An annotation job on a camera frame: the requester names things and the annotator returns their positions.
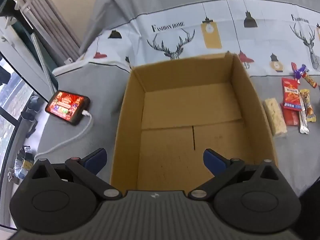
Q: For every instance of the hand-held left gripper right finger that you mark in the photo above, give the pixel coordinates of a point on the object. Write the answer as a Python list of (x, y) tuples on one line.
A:
[(212, 161)]

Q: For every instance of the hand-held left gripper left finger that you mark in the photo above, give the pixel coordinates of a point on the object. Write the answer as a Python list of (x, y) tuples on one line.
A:
[(96, 160)]

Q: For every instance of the cardboard box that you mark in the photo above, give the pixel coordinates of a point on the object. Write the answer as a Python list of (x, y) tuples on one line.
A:
[(175, 110)]

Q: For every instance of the beige rice cracker bar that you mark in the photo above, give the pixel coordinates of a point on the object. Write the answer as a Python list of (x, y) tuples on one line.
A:
[(275, 117)]

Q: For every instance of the plain red snack packet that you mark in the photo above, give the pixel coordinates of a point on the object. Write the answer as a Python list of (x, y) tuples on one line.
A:
[(291, 117)]

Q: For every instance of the clear long stick packet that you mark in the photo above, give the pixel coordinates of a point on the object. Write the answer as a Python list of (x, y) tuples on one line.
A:
[(303, 122)]

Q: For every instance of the red printed snack packet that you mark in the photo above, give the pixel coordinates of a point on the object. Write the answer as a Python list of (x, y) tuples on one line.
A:
[(291, 92)]

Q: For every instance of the yellow sausage packet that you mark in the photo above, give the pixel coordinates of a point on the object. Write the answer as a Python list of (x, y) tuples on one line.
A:
[(307, 102)]

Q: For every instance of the red white stick packet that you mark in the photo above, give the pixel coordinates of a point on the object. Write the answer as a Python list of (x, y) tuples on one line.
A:
[(293, 67)]

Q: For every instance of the purple chocolate bar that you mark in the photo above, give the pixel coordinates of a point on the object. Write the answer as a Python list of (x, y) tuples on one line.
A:
[(300, 72)]

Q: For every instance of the gold red candy bar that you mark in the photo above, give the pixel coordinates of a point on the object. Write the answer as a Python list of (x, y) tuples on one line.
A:
[(310, 80)]

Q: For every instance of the black smartphone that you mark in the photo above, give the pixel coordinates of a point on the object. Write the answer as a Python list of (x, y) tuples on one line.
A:
[(66, 105)]

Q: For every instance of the grey yellow object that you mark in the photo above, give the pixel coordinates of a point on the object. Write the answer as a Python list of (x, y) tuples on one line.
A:
[(22, 163)]

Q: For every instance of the dark shoe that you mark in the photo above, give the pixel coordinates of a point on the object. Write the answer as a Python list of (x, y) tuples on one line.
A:
[(26, 116)]

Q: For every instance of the grey shoe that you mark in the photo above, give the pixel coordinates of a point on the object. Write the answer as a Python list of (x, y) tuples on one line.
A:
[(33, 102)]

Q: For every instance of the metal pole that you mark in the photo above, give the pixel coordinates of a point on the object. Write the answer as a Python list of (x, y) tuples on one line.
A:
[(42, 60)]

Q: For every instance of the glass window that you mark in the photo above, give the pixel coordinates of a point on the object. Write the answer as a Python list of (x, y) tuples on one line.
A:
[(10, 85)]

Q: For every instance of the grey white deer print bedspread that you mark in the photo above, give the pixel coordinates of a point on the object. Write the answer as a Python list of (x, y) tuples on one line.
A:
[(225, 42)]

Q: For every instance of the dark hanging cloth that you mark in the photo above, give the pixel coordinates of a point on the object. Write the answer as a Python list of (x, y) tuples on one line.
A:
[(7, 6)]

